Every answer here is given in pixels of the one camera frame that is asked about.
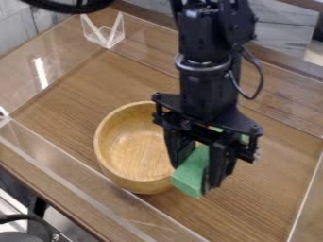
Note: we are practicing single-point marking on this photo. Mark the green rectangular block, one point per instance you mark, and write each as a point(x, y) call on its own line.
point(187, 176)

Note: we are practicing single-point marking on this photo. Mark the brown wooden bowl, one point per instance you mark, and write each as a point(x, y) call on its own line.
point(130, 151)

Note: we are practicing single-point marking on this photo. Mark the black metal table leg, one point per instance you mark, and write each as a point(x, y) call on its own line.
point(37, 206)

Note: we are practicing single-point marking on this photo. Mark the clear acrylic corner bracket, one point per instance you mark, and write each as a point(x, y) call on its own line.
point(102, 36)

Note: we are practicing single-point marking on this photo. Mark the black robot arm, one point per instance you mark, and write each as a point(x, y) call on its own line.
point(213, 29)

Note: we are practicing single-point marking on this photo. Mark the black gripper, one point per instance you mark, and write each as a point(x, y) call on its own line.
point(180, 143)

